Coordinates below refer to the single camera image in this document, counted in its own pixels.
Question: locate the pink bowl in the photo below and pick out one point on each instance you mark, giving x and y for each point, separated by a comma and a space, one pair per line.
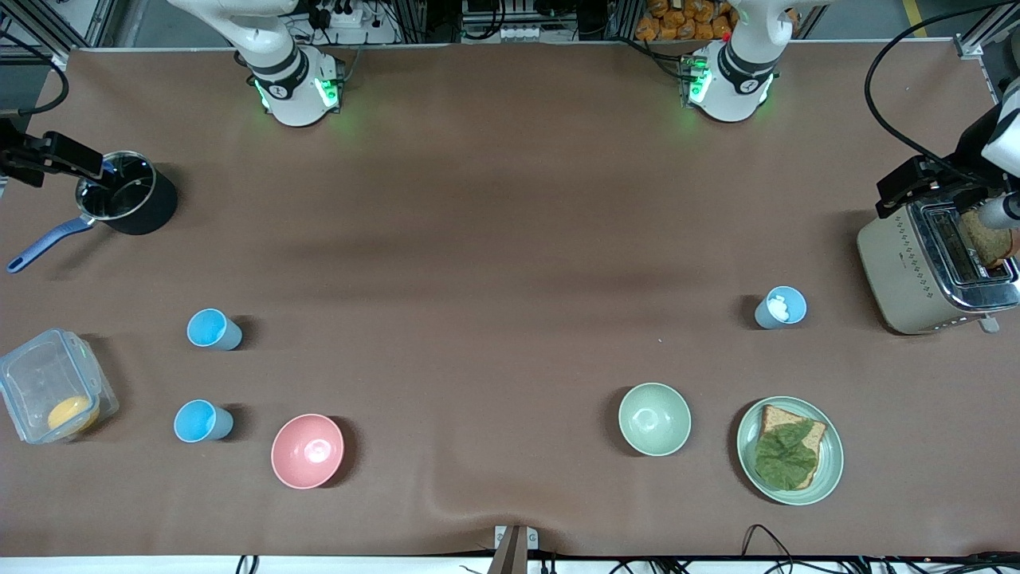
307, 451

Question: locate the clear plastic storage container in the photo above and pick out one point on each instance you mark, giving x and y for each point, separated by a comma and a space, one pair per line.
40, 375

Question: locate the white power strip with plugs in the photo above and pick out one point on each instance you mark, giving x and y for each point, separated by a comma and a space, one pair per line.
347, 16

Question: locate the aluminium frame rail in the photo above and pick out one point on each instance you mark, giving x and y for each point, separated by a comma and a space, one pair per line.
48, 28
984, 40

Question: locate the pale green plate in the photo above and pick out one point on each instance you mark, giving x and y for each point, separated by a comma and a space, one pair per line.
829, 466

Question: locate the brown bread slice in toaster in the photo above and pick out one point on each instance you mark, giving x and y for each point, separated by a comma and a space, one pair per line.
986, 239

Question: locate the orange round fruit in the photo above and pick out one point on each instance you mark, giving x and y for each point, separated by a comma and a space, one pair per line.
70, 413

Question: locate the white plain power strip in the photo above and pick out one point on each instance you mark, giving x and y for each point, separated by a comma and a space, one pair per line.
519, 33

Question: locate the beige and chrome toaster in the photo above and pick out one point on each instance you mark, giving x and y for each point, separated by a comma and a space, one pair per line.
896, 267

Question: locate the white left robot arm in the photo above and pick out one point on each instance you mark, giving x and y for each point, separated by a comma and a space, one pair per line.
733, 76

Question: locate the white lumps in cup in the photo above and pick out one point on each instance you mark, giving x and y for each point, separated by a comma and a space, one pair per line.
778, 308

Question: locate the green lettuce leaf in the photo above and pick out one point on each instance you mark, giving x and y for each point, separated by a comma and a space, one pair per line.
785, 454

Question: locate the grey-blue cup with white filling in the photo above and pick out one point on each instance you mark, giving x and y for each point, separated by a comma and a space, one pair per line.
766, 317

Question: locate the light blue plastic cup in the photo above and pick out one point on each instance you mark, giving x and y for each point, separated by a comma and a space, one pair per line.
209, 328
198, 421

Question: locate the bread slice under lettuce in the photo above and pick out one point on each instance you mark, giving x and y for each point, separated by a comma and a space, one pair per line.
777, 416

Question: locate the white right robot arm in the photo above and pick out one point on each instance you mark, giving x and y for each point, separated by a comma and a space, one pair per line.
291, 80

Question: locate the bag of orange snacks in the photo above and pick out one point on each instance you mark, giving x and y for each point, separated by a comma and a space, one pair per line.
685, 20

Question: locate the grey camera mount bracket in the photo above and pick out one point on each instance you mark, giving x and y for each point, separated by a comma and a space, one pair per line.
514, 546

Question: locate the pale green bowl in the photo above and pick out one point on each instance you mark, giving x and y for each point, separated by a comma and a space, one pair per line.
654, 418

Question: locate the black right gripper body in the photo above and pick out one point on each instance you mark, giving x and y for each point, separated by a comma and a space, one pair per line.
11, 148

